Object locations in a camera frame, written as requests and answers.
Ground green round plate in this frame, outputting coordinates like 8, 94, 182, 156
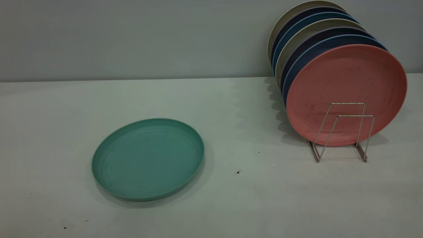
92, 118, 205, 202

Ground dark purple plate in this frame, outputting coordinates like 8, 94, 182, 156
270, 6, 347, 63
280, 26, 375, 90

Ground beige round plate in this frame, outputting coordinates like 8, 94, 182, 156
275, 18, 365, 91
267, 0, 346, 61

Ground teal blue plate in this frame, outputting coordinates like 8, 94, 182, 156
272, 12, 359, 75

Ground pink round plate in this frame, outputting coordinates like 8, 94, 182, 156
286, 44, 408, 147

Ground navy plate light blue rim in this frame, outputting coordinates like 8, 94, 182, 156
283, 34, 387, 106

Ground metal wire plate rack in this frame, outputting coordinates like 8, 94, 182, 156
307, 102, 375, 163

